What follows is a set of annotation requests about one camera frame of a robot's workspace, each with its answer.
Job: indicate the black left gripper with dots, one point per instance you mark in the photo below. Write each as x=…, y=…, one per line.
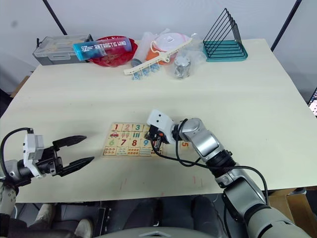
x=48, y=161

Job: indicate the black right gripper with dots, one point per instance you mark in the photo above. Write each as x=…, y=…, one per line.
x=156, y=134

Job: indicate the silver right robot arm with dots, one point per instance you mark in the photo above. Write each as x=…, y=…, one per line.
x=237, y=191

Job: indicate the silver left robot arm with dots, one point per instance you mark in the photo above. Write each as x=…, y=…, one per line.
x=11, y=171

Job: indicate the wooden number tile 9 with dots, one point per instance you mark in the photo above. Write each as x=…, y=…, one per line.
x=145, y=142

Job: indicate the wooden number tile 8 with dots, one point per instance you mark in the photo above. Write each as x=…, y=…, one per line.
x=134, y=142

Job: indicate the wooden number tile 3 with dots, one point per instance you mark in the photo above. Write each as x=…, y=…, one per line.
x=137, y=127

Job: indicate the wooden number puzzle board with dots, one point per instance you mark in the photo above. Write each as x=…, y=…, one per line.
x=128, y=135

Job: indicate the wooden number tile 2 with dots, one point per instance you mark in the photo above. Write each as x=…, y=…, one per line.
x=127, y=127

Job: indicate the wooden number tile 7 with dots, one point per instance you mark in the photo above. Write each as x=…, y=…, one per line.
x=123, y=142

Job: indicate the wooden number tile 5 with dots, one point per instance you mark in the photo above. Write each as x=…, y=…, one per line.
x=184, y=144

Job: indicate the wooden number tile 6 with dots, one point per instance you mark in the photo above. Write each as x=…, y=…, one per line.
x=112, y=142

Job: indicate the wooden number tile 1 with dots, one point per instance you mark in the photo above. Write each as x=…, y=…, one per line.
x=116, y=127

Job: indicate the white shoe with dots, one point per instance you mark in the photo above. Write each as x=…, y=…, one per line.
x=45, y=214
x=84, y=228

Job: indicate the silver metal parts in bag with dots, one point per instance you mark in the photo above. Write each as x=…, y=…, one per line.
x=182, y=68

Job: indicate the small grey round lid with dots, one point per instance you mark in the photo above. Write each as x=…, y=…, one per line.
x=135, y=62

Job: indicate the orange plastic bowl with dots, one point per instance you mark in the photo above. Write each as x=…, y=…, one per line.
x=151, y=55

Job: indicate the white clip hanger rack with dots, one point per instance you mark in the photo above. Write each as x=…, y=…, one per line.
x=158, y=55

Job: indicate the red plastic bowl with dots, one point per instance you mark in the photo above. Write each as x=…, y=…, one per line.
x=111, y=60

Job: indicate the grey robot torso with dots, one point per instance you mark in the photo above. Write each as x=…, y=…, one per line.
x=158, y=233

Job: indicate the clear plastic cup stack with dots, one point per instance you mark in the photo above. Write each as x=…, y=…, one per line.
x=144, y=47

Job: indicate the clear plastic bag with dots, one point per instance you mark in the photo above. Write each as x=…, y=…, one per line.
x=195, y=52

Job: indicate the grey plastic tool case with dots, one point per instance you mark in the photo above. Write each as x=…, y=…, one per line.
x=53, y=50

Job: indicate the blue red printed bottle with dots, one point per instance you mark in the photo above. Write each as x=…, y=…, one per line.
x=104, y=48

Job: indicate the black stand pole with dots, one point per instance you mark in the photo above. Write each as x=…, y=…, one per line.
x=55, y=18
x=288, y=24

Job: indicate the brown cardboard box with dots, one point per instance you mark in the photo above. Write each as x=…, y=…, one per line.
x=297, y=205

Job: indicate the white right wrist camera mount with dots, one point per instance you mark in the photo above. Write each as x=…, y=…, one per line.
x=158, y=119

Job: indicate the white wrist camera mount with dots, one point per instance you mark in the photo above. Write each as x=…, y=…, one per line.
x=33, y=148
x=158, y=119

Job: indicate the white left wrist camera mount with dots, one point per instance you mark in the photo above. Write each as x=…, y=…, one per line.
x=33, y=148

